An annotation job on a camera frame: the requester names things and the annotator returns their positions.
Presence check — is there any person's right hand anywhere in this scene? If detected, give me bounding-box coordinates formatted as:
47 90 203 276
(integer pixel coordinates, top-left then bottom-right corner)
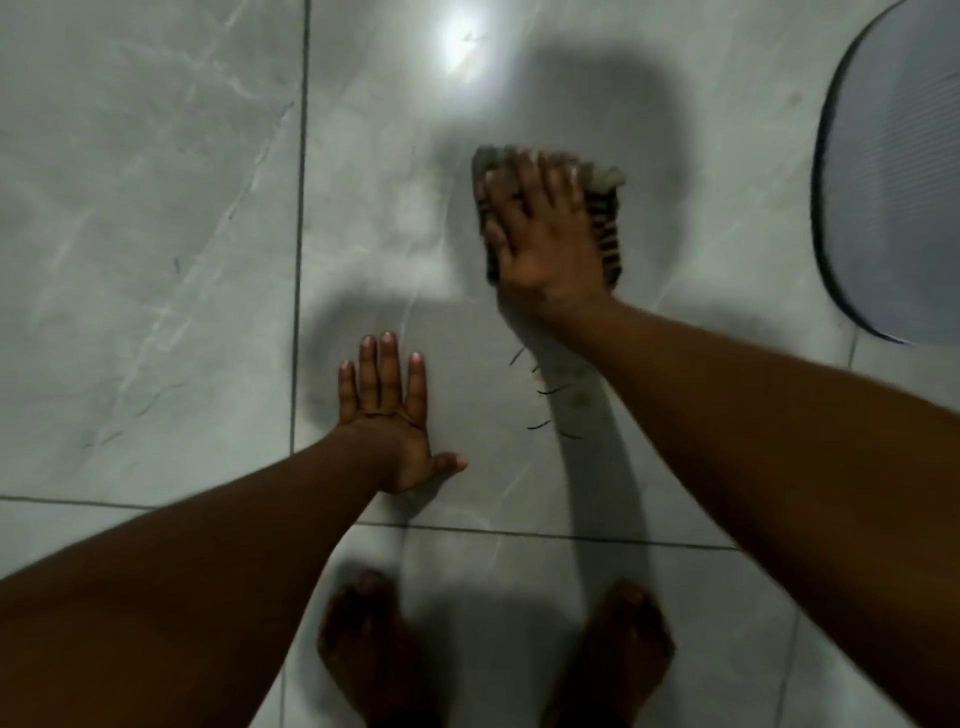
480 149 615 322

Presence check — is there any person's left hand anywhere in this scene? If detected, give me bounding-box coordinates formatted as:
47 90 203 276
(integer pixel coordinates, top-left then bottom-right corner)
337 331 469 496

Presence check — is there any person's left forearm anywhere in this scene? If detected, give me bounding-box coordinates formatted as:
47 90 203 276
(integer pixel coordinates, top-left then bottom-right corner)
0 424 394 728

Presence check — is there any person's right forearm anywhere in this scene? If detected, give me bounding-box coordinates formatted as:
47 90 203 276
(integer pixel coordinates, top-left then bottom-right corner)
534 295 960 728

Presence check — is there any person's left foot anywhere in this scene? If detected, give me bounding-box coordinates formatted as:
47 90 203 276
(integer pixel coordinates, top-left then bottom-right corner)
318 570 438 728

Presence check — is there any person's foot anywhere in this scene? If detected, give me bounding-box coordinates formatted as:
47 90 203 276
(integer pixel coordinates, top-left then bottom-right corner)
318 570 438 728
541 579 676 728

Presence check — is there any person's right foot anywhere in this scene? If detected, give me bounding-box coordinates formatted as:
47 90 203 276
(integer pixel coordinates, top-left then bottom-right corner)
541 579 676 728

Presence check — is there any grey ribbed bath mat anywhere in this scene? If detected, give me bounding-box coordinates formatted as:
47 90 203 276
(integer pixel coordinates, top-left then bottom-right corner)
810 0 960 347

